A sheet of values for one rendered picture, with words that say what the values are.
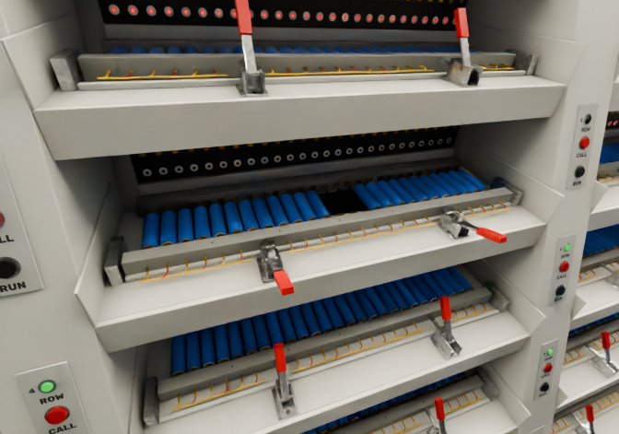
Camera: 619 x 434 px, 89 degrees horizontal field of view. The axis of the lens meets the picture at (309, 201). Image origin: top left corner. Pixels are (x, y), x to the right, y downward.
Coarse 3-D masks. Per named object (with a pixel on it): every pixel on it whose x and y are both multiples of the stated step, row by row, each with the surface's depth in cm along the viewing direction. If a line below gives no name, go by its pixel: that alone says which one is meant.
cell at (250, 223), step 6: (240, 204) 45; (246, 204) 44; (240, 210) 44; (246, 210) 43; (252, 210) 44; (246, 216) 42; (252, 216) 42; (246, 222) 41; (252, 222) 41; (246, 228) 41; (252, 228) 41; (258, 228) 41
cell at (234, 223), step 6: (228, 204) 44; (234, 204) 45; (228, 210) 43; (234, 210) 43; (228, 216) 42; (234, 216) 42; (228, 222) 41; (234, 222) 41; (240, 222) 42; (228, 228) 41; (234, 228) 40; (240, 228) 40
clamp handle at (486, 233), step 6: (462, 216) 43; (462, 222) 43; (468, 228) 42; (474, 228) 41; (480, 228) 40; (480, 234) 40; (486, 234) 39; (492, 234) 38; (498, 234) 38; (498, 240) 37; (504, 240) 38
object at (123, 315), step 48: (144, 192) 44; (528, 192) 50; (96, 240) 33; (384, 240) 43; (432, 240) 43; (480, 240) 44; (528, 240) 49; (96, 288) 31; (144, 288) 34; (192, 288) 34; (240, 288) 35; (336, 288) 39; (144, 336) 33
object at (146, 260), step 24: (480, 192) 50; (504, 192) 50; (360, 216) 43; (384, 216) 43; (408, 216) 45; (432, 216) 47; (216, 240) 37; (240, 240) 38; (288, 240) 40; (336, 240) 41; (144, 264) 35; (168, 264) 35
